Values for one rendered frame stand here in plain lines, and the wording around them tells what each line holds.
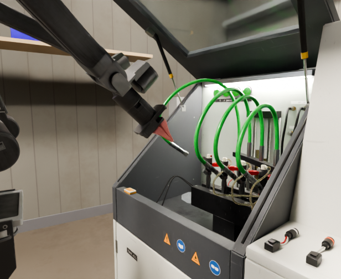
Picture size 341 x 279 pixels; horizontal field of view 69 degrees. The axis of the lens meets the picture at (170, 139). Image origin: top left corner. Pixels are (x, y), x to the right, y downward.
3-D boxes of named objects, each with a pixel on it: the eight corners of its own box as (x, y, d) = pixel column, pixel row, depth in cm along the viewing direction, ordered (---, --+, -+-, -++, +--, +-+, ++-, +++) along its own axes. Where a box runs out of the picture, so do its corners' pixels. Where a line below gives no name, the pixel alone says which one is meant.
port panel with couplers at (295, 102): (280, 169, 102) (285, 93, 98) (284, 168, 105) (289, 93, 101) (314, 175, 92) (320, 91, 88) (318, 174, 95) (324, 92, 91)
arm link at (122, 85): (90, 72, 60) (108, 81, 54) (122, 40, 62) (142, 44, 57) (118, 103, 69) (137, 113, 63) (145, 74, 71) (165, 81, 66)
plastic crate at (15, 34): (55, 50, 236) (55, 37, 234) (58, 45, 215) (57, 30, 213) (11, 45, 218) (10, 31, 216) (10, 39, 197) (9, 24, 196)
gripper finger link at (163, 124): (182, 136, 68) (159, 113, 65) (166, 156, 67) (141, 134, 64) (172, 133, 75) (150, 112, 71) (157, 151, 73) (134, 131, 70)
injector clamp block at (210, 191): (190, 220, 104) (191, 185, 102) (206, 214, 110) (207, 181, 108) (265, 258, 78) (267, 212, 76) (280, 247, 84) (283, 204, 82)
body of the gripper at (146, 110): (169, 109, 66) (150, 89, 63) (144, 138, 64) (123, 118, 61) (160, 108, 72) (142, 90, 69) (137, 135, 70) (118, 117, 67)
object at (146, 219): (117, 222, 111) (115, 187, 109) (125, 219, 114) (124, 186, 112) (228, 308, 64) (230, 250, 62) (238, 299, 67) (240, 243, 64)
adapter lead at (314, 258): (316, 268, 50) (317, 258, 50) (305, 263, 52) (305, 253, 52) (335, 246, 58) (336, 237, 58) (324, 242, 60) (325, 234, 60)
